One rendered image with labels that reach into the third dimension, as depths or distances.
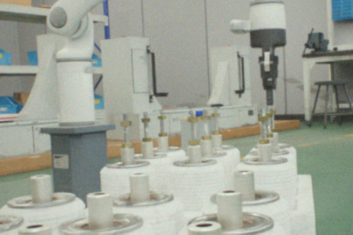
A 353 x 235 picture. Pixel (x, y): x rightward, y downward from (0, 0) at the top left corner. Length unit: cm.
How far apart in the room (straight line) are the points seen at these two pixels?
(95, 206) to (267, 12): 70
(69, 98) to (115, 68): 242
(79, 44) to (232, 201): 110
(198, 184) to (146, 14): 742
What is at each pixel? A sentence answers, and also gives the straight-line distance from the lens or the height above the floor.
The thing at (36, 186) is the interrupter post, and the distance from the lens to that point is 64.
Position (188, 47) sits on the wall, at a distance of 764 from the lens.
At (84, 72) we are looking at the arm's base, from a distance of 147.
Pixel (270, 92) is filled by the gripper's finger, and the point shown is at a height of 36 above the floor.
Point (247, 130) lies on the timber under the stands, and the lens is 460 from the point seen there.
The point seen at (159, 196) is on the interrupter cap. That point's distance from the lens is 61.
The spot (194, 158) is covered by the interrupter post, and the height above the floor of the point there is 26.
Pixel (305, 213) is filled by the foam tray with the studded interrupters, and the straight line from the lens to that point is 83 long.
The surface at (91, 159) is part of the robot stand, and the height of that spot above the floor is 21.
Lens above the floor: 36
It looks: 4 degrees down
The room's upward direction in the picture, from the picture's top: 3 degrees counter-clockwise
